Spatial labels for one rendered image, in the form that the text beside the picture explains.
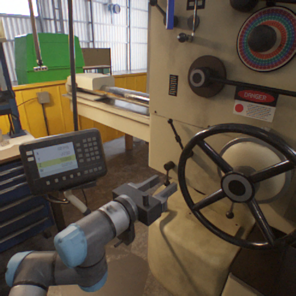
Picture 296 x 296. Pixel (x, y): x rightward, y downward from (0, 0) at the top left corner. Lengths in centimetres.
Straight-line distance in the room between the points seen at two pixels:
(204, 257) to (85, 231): 96
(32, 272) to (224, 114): 73
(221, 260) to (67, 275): 95
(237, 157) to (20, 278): 64
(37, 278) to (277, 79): 80
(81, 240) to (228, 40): 71
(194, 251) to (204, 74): 98
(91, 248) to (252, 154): 50
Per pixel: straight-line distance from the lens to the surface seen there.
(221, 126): 54
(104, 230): 46
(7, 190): 178
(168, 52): 90
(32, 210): 195
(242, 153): 68
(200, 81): 74
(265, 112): 75
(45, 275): 55
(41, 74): 430
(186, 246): 135
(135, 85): 377
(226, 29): 78
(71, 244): 44
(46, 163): 92
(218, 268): 130
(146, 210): 48
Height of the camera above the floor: 163
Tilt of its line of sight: 26 degrees down
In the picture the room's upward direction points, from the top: 1 degrees clockwise
